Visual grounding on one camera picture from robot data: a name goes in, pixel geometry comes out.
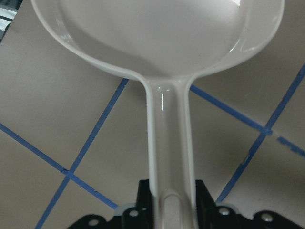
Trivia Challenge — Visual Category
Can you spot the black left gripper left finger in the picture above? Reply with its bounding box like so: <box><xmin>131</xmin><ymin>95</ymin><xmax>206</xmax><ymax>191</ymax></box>
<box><xmin>69</xmin><ymin>180</ymin><xmax>153</xmax><ymax>229</ymax></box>

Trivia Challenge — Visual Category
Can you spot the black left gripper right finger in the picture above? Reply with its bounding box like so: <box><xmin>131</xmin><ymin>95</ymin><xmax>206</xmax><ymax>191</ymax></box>
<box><xmin>195</xmin><ymin>180</ymin><xmax>301</xmax><ymax>229</ymax></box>

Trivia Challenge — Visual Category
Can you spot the beige plastic dustpan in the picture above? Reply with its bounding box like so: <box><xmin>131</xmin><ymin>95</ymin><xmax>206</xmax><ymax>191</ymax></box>
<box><xmin>32</xmin><ymin>0</ymin><xmax>285</xmax><ymax>229</ymax></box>

